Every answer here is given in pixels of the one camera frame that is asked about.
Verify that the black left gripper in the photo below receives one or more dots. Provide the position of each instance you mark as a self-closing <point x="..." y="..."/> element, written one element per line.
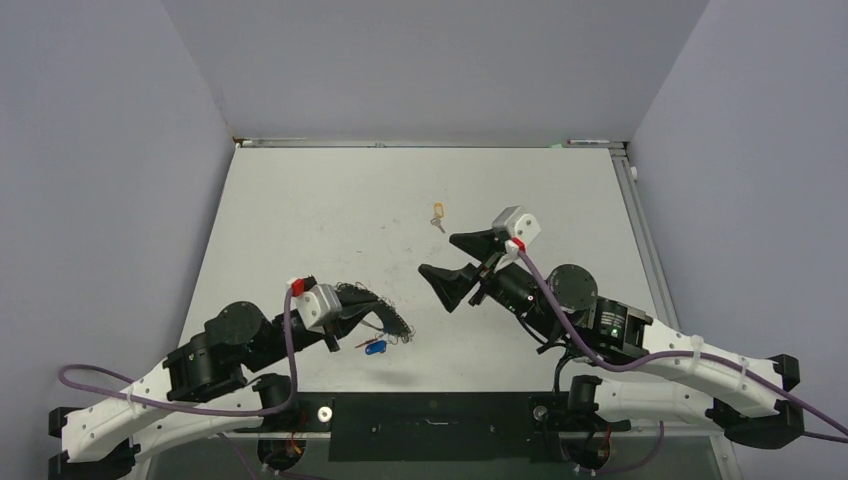
<point x="342" y="326"/>

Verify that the large metal keyring organizer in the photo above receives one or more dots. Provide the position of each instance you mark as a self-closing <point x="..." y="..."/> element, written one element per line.
<point x="384" y="318"/>

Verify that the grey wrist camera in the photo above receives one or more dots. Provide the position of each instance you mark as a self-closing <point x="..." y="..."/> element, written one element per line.
<point x="318" y="307"/>
<point x="516" y="222"/>

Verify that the silver key with yellow tag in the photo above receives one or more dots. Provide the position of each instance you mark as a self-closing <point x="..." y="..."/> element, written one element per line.
<point x="437" y="223"/>

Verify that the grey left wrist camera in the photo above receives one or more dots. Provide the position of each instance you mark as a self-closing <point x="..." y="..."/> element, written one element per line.
<point x="318" y="307"/>

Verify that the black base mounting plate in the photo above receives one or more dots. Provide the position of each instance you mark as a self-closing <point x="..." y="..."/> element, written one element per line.
<point x="438" y="426"/>

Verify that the silver key with blue tag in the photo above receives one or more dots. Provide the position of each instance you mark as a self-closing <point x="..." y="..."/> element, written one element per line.
<point x="369" y="342"/>

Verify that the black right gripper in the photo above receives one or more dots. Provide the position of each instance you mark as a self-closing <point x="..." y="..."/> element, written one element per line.
<point x="451" y="284"/>

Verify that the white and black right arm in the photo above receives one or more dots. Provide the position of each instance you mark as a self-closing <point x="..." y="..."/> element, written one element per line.
<point x="642" y="369"/>

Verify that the blue plastic key tag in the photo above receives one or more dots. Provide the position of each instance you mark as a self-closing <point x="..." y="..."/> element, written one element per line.
<point x="376" y="348"/>

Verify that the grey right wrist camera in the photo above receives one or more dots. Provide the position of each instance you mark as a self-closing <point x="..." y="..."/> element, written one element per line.
<point x="516" y="222"/>

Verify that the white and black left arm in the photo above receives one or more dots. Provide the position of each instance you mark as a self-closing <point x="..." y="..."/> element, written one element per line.
<point x="215" y="383"/>

